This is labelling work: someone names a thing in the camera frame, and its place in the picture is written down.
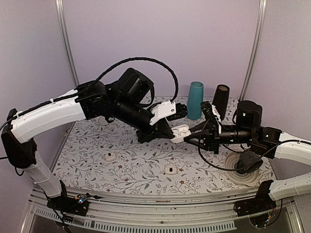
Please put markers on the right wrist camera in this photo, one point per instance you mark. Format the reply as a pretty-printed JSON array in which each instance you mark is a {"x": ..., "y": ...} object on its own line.
[{"x": 207, "y": 110}]

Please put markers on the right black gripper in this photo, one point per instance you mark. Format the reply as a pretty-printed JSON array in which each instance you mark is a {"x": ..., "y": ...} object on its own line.
[{"x": 211, "y": 136}]

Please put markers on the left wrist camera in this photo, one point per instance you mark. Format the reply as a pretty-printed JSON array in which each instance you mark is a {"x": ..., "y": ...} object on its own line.
[{"x": 181, "y": 112}]

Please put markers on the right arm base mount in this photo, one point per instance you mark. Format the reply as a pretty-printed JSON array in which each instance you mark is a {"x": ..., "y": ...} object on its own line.
[{"x": 261, "y": 202}]

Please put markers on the white ribbed plate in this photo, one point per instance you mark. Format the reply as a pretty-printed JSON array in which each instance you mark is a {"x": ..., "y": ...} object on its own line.
[{"x": 248, "y": 179}]

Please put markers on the front aluminium rail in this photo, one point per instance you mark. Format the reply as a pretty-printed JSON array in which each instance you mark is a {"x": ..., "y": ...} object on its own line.
[{"x": 190, "y": 213}]

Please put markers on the dark grey mug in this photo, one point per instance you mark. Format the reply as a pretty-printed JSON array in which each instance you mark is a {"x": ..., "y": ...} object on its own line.
[{"x": 248, "y": 162}]

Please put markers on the aluminium frame post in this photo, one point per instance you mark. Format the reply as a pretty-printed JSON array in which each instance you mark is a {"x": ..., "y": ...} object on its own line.
[
  {"x": 254, "y": 50},
  {"x": 66, "y": 41}
]

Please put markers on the teal vase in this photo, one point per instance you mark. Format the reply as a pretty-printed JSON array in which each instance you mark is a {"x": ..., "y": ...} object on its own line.
[{"x": 195, "y": 97}]

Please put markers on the right aluminium frame post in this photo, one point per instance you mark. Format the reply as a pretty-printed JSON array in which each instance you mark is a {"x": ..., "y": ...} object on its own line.
[{"x": 254, "y": 50}]

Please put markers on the white case with black dot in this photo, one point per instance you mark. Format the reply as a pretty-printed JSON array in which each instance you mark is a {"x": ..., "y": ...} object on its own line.
[{"x": 110, "y": 156}]

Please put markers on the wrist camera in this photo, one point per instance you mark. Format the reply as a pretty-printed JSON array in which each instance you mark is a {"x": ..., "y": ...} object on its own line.
[
  {"x": 181, "y": 112},
  {"x": 207, "y": 110}
]

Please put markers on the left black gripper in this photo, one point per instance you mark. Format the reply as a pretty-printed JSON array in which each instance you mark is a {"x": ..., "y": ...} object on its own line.
[{"x": 163, "y": 131}]

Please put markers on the floral patterned table mat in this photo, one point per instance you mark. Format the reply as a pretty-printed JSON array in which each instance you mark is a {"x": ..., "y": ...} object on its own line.
[{"x": 138, "y": 168}]

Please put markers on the black vase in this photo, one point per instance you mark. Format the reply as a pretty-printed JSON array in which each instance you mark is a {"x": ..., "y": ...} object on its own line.
[{"x": 220, "y": 99}]

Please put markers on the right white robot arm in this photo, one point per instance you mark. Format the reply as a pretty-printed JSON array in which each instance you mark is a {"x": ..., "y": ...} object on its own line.
[{"x": 262, "y": 141}]

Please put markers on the white oval earbud case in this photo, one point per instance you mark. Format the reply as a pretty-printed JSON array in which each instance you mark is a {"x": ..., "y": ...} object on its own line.
[{"x": 180, "y": 132}]

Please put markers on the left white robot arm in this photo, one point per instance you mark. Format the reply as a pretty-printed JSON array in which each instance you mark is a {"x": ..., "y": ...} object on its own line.
[{"x": 118, "y": 100}]

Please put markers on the cream earbud charging case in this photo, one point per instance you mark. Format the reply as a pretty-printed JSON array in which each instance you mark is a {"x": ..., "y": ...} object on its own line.
[{"x": 169, "y": 170}]

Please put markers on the left aluminium frame post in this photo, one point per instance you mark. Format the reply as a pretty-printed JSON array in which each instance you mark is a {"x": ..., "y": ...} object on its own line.
[{"x": 66, "y": 41}]

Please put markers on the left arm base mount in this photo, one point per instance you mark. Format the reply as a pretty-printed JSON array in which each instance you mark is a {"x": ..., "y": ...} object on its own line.
[{"x": 65, "y": 204}]

